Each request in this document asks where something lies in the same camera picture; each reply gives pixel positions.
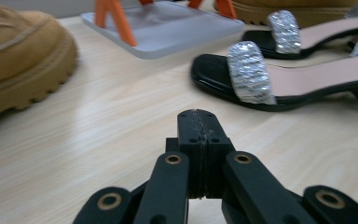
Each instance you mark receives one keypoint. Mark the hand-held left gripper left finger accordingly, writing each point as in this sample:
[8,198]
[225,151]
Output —
[192,140]

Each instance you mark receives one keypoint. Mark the tan suede boot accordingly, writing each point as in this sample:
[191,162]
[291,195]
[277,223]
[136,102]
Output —
[292,9]
[18,56]

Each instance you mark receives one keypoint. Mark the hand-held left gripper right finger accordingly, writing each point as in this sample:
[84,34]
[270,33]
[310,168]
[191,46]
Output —
[214,143]

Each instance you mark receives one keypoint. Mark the white shoe rack orange legs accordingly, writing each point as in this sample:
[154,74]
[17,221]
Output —
[174,34]

